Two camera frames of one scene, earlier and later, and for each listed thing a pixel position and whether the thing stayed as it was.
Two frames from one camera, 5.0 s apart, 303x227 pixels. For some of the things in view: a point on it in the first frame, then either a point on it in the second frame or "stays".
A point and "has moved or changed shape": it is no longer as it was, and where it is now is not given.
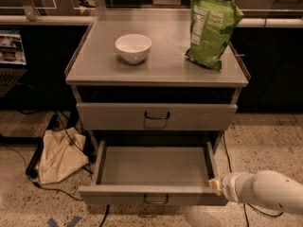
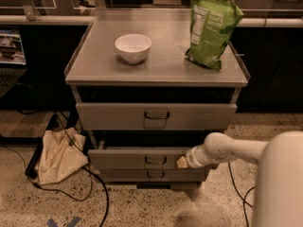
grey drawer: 153,172 has moved or changed shape
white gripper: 227,187 to 191,158
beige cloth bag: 63,154 stays
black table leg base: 31,170 stays
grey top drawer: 113,115 stays
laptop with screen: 12,60 stays
